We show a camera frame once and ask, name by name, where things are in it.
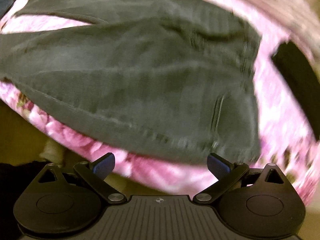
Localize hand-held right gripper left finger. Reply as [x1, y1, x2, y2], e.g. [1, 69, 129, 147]
[32, 152, 127, 204]

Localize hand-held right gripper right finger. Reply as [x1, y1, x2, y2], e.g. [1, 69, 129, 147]
[192, 152, 288, 204]

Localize dark grey jeans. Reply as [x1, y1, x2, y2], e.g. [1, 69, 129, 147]
[0, 0, 263, 167]

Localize pink floral bed sheet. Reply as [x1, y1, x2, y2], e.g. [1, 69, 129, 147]
[0, 0, 320, 207]

